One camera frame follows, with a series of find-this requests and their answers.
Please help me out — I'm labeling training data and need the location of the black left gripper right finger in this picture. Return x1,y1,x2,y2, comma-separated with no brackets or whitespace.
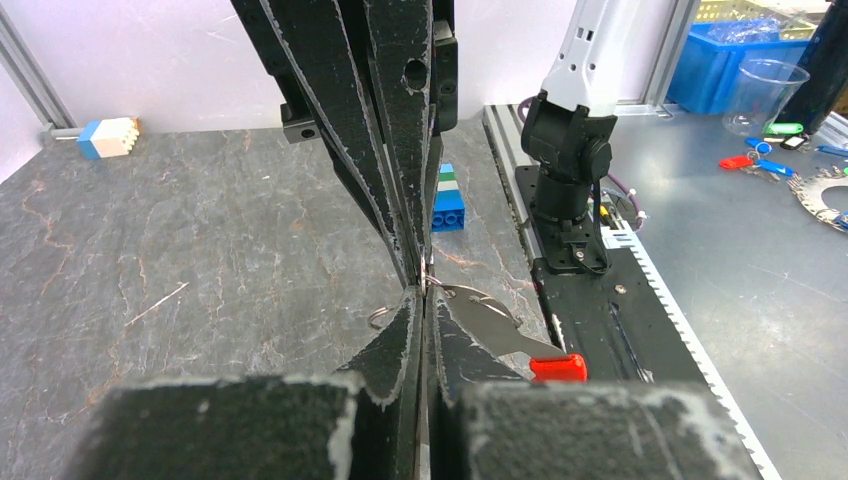
424,287,761,479

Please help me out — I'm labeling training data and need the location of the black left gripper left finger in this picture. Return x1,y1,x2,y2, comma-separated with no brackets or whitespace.
66,287,424,479

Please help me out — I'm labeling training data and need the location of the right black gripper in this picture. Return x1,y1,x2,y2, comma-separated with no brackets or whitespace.
233,1,458,287

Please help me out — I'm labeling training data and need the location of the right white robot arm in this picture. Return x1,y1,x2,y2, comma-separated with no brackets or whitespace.
233,1,637,287

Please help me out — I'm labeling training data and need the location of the blue green white brick block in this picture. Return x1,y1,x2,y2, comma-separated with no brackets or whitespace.
431,163,465,233

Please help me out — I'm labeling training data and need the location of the white blue brown brick block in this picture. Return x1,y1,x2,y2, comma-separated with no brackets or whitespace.
76,117,140,160

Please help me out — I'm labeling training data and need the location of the blue plastic storage bin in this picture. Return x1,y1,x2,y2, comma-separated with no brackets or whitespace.
666,1,821,115

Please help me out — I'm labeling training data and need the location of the red tagged key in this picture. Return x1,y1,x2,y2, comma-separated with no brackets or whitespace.
718,155,756,170

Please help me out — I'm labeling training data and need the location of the round metal key organizer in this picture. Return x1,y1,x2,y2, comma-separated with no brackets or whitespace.
786,165,847,233

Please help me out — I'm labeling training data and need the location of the clear plastic cup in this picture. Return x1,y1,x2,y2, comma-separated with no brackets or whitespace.
723,58,810,137

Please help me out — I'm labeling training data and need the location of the green key tag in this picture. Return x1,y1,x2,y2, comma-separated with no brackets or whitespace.
764,122,804,136

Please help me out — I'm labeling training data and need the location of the white slotted cable duct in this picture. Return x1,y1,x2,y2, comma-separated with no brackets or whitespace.
602,227,782,480

